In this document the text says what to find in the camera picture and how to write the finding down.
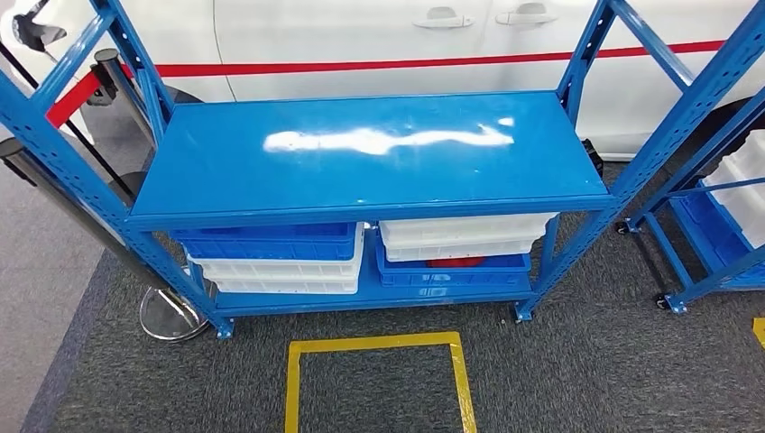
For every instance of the blue plastic bin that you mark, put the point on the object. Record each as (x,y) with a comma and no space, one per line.
(454,276)
(269,242)
(711,233)

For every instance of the yellow floor tape square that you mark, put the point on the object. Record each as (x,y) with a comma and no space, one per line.
(759,331)
(463,382)

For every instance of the blue metal shelf rack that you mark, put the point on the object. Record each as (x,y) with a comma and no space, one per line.
(358,173)

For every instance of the black post stanchion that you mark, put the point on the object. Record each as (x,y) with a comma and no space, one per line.
(128,182)

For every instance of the chrome base stanchion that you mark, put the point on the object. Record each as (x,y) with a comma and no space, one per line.
(170,317)

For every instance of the black top stanchion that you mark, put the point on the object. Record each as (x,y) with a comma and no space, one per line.
(107,78)

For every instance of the blue wheeled shelf rack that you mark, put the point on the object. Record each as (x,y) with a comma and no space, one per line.
(687,263)

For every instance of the white car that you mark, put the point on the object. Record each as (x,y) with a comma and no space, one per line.
(358,36)

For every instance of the red barrier belt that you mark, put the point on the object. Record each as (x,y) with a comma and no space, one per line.
(418,61)

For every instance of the white plastic bin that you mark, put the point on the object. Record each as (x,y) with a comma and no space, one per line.
(460,236)
(287,278)
(741,191)

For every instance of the red object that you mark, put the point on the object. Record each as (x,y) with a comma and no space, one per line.
(455,262)

